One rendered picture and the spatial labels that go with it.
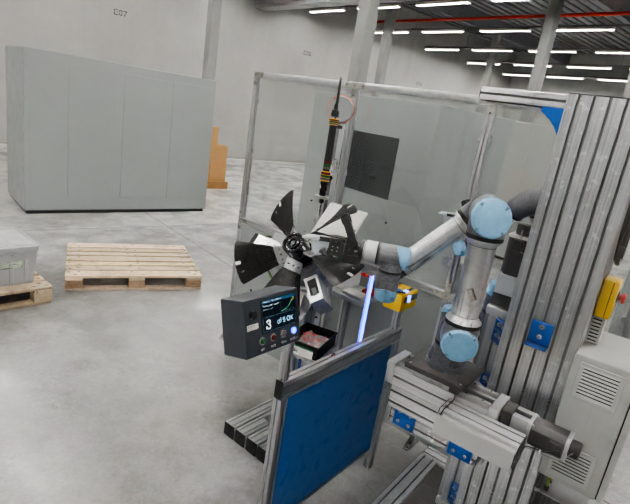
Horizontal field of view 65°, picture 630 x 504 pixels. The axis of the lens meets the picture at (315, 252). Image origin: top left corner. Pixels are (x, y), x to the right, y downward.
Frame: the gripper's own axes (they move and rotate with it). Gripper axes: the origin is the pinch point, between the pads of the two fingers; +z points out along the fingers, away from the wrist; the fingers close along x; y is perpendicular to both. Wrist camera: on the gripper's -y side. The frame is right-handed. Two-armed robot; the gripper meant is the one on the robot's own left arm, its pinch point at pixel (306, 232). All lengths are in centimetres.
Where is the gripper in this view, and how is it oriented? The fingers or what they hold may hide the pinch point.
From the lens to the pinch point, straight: 167.8
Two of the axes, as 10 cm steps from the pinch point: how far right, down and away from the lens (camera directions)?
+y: -1.8, 9.7, 1.4
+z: -9.7, -2.0, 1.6
